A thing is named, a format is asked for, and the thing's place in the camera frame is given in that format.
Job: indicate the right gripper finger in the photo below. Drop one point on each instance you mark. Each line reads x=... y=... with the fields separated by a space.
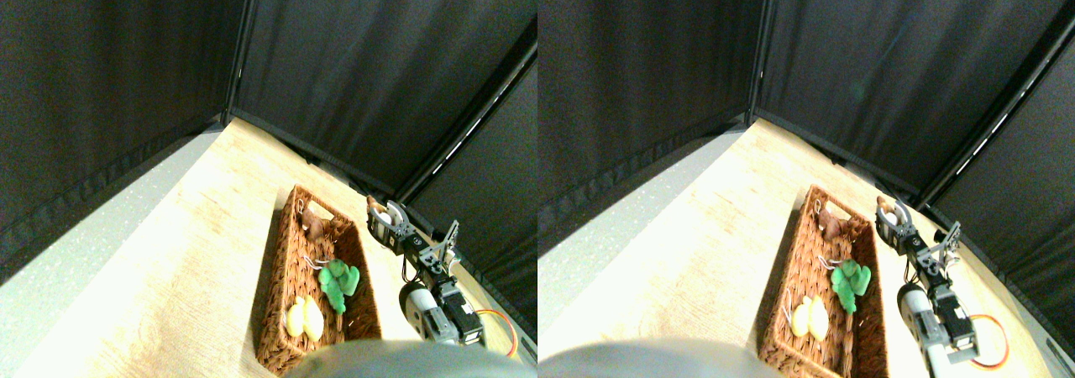
x=406 y=223
x=913 y=223
x=882 y=229
x=374 y=229

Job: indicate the yellow toy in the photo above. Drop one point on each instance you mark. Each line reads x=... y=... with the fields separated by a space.
x=812 y=319
x=306 y=319

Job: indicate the green toy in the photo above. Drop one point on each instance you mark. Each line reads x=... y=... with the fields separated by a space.
x=350 y=279
x=334 y=290
x=862 y=279
x=846 y=290

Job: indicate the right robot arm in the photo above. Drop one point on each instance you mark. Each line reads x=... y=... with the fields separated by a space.
x=920 y=319
x=420 y=307

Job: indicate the brown wicker basket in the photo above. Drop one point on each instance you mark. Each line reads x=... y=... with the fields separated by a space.
x=294 y=273
x=802 y=273

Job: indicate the black curtain stand pole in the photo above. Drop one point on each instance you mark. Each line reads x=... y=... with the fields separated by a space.
x=995 y=122
x=239 y=50
x=466 y=124
x=759 y=50

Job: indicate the brown monkey toy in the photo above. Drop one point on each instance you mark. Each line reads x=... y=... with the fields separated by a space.
x=830 y=223
x=375 y=200
x=317 y=223
x=883 y=201

